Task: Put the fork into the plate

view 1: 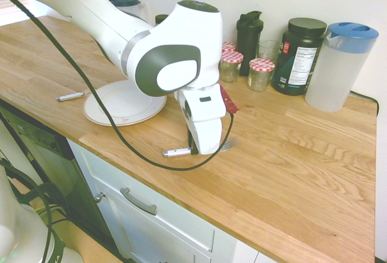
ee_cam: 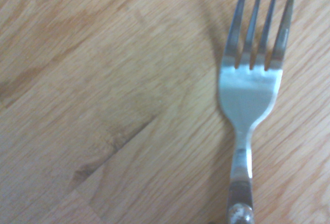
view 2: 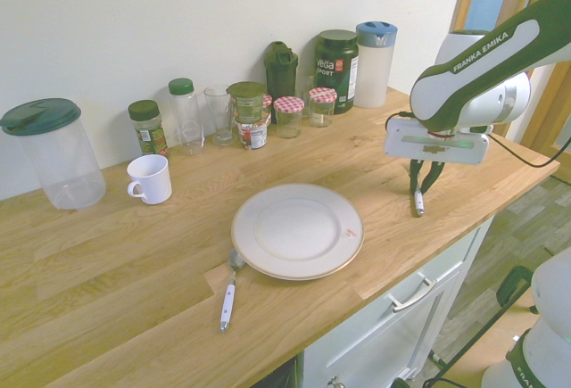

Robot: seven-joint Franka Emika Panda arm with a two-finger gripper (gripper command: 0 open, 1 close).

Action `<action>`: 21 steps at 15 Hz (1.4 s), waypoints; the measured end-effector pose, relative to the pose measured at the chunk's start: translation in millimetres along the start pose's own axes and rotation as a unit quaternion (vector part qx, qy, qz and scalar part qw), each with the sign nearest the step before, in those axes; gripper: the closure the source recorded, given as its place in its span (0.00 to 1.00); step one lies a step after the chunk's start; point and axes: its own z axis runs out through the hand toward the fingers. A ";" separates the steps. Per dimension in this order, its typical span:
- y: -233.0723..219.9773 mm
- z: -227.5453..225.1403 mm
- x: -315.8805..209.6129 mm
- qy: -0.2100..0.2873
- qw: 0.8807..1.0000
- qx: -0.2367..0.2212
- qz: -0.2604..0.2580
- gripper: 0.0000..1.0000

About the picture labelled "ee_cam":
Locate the fork with white handle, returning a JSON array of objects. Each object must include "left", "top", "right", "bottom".
[{"left": 218, "top": 0, "right": 299, "bottom": 224}]

